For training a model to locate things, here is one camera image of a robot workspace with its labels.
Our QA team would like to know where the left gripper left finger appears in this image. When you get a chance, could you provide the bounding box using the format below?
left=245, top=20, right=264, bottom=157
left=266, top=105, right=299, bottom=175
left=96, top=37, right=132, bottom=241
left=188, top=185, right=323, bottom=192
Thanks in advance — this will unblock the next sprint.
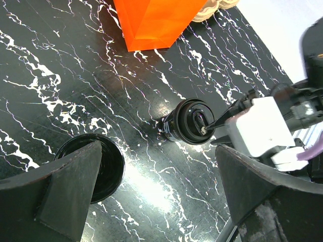
left=1, top=141, right=102, bottom=241

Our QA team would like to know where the black coffee cup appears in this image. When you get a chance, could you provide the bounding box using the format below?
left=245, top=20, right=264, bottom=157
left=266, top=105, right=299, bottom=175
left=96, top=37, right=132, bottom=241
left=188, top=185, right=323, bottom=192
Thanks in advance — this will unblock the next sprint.
left=53, top=133, right=126, bottom=204
left=162, top=111, right=181, bottom=142

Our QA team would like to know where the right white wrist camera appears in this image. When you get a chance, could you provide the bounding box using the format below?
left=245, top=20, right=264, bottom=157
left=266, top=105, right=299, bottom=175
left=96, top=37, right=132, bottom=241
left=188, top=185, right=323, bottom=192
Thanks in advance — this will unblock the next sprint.
left=225, top=97, right=308, bottom=172

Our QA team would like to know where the black lid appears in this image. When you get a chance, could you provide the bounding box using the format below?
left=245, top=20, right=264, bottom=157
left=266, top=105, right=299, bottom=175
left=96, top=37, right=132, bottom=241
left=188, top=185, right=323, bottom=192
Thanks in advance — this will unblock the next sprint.
left=177, top=98, right=214, bottom=145

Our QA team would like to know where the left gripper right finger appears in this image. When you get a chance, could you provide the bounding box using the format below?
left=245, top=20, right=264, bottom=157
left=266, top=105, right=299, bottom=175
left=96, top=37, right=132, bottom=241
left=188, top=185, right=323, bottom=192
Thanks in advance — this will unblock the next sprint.
left=216, top=145, right=322, bottom=241

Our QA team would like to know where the orange paper bag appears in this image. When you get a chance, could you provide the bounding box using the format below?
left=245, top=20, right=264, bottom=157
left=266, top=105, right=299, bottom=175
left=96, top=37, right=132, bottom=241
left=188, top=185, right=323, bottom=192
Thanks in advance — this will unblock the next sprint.
left=114, top=0, right=206, bottom=52

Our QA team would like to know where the bottom pulp cup carrier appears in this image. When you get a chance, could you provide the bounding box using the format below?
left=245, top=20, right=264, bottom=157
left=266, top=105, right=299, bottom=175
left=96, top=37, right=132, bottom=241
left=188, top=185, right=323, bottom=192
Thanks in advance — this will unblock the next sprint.
left=192, top=0, right=239, bottom=23

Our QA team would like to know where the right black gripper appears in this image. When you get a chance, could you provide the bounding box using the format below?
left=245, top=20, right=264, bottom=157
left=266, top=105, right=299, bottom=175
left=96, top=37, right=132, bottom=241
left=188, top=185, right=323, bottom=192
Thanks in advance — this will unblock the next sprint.
left=205, top=89, right=259, bottom=145

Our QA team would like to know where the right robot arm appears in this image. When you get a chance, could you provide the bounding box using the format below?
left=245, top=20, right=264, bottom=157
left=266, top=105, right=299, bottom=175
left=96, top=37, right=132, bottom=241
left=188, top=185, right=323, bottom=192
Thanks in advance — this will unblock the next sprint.
left=201, top=20, right=322, bottom=184

